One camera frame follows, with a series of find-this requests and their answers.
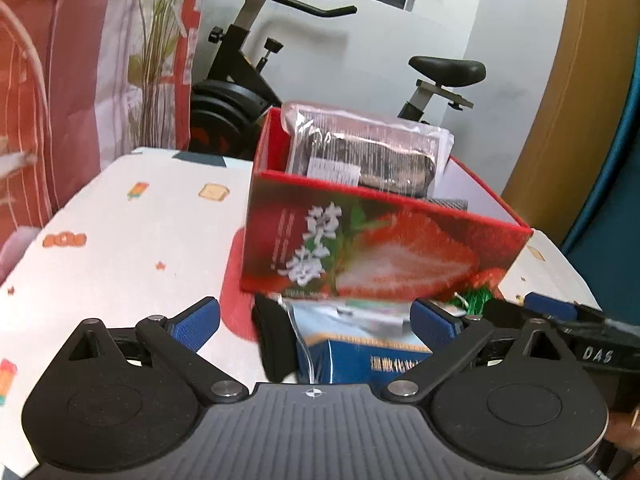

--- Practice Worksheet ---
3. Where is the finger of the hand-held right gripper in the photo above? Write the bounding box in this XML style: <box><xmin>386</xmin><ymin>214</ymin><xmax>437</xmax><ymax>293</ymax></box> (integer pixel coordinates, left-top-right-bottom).
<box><xmin>524</xmin><ymin>291</ymin><xmax>640</xmax><ymax>333</ymax></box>
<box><xmin>482</xmin><ymin>299</ymin><xmax>556</xmax><ymax>332</ymax></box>

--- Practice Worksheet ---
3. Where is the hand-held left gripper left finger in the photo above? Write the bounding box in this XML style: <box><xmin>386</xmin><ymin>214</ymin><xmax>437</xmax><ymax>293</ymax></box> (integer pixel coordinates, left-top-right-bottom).
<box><xmin>64</xmin><ymin>297</ymin><xmax>250</xmax><ymax>405</ymax></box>

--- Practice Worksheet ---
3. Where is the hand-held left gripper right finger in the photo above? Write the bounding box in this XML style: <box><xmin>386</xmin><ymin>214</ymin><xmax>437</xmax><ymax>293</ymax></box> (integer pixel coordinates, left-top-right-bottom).
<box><xmin>384</xmin><ymin>297</ymin><xmax>577</xmax><ymax>406</ymax></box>

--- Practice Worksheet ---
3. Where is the green thread bundle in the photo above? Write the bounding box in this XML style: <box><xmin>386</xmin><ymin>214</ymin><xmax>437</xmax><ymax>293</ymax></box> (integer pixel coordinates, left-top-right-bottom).
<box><xmin>447</xmin><ymin>287</ymin><xmax>493</xmax><ymax>318</ymax></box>

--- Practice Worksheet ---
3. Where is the clear bag with blue box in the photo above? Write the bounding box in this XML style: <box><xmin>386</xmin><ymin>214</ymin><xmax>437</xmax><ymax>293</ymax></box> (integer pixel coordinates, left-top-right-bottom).
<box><xmin>279</xmin><ymin>295</ymin><xmax>436</xmax><ymax>386</ymax></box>

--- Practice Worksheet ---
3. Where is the black cloth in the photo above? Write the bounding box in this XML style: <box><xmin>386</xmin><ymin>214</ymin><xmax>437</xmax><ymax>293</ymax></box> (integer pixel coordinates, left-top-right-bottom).
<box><xmin>251</xmin><ymin>292</ymin><xmax>301</xmax><ymax>383</ymax></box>

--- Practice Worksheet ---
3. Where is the red strawberry print cardboard box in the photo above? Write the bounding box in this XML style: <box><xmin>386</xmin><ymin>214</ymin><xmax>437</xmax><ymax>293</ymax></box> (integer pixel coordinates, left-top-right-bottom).
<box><xmin>239</xmin><ymin>107</ymin><xmax>535</xmax><ymax>306</ymax></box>

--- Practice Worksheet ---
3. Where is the clear packet of dark cloth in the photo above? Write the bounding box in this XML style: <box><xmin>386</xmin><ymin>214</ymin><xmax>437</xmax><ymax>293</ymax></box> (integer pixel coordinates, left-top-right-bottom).
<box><xmin>281</xmin><ymin>101</ymin><xmax>455</xmax><ymax>200</ymax></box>

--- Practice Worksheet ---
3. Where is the black exercise bike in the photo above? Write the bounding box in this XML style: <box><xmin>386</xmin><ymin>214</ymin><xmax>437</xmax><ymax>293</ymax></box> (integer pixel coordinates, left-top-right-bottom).
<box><xmin>190</xmin><ymin>0</ymin><xmax>487</xmax><ymax>158</ymax></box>

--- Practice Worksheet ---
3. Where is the pink printed curtain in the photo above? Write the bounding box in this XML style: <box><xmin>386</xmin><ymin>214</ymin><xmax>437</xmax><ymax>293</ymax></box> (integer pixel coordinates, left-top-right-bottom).
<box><xmin>0</xmin><ymin>0</ymin><xmax>216</xmax><ymax>271</ymax></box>

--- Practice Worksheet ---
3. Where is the wooden door frame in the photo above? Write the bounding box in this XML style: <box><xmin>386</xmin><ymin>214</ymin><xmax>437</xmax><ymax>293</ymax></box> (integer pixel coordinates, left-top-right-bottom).
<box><xmin>500</xmin><ymin>0</ymin><xmax>637</xmax><ymax>241</ymax></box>

